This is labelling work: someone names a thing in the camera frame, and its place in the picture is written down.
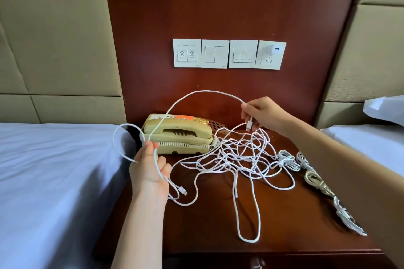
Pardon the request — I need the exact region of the wooden nightstand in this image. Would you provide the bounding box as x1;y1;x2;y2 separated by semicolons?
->
95;124;395;269

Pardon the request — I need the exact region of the person's left forearm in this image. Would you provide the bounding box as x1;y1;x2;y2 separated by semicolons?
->
110;196;168;269

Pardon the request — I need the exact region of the beige padded headboard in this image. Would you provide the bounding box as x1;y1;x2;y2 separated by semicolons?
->
0;0;127;124
314;0;404;129

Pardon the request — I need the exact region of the white wall socket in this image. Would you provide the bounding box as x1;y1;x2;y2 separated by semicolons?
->
255;40;287;70

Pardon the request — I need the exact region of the beige corded telephone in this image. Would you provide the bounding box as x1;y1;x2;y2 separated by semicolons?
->
141;113;222;156

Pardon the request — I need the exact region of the dark wooden drawer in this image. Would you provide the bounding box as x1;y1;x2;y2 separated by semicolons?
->
161;253;395;269

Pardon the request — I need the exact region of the white triple rocker wall switch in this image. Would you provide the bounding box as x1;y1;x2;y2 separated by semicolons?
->
229;39;259;69

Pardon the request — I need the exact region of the cream cable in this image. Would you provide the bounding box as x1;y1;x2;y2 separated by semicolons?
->
304;170;335;197

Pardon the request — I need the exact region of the white pillow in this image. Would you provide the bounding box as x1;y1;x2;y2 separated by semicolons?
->
364;95;404;127

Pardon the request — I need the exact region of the left bed white sheet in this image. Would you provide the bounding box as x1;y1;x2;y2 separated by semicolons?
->
0;122;136;269

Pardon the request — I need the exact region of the dark wooden wall panel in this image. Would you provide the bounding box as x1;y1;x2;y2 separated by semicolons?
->
101;0;367;129

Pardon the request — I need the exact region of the white double rocker wall switch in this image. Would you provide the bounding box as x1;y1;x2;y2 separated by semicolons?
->
201;39;231;69

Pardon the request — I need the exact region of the person's right forearm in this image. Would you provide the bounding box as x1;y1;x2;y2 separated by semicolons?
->
284;117;404;266

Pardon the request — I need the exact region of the white cable bundle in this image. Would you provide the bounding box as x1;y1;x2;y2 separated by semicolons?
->
297;152;313;172

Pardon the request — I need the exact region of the person's right hand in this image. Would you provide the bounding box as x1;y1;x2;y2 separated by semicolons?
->
240;96;298;139

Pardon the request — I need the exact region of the tangle of white cables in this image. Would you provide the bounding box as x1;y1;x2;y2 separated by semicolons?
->
170;124;304;243

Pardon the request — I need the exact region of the person's left hand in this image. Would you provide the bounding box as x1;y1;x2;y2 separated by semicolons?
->
129;141;173;203

